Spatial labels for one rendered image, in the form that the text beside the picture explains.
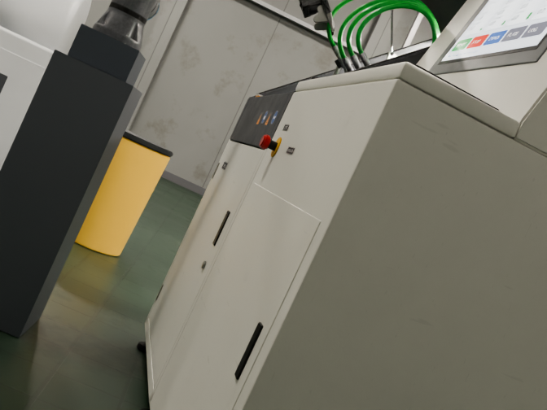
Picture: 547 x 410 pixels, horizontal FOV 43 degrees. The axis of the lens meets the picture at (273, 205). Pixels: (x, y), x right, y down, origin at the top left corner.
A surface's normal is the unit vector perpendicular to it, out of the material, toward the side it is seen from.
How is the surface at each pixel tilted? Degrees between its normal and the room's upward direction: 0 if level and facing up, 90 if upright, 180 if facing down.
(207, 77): 90
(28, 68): 90
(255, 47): 90
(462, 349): 90
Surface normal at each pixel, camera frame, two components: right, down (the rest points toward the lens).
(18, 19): 0.29, -0.19
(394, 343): 0.20, 0.13
